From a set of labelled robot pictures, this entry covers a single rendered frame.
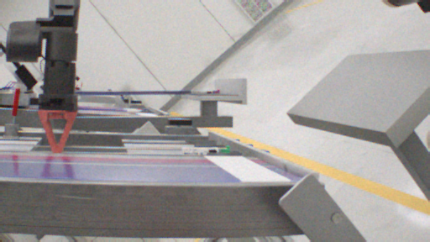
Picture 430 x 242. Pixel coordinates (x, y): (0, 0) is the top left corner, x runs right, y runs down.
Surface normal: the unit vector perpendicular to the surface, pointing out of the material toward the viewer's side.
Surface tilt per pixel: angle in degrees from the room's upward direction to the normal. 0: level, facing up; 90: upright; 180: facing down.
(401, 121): 90
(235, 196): 90
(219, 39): 90
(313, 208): 90
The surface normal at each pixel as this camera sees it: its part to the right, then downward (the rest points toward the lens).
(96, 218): 0.20, 0.06
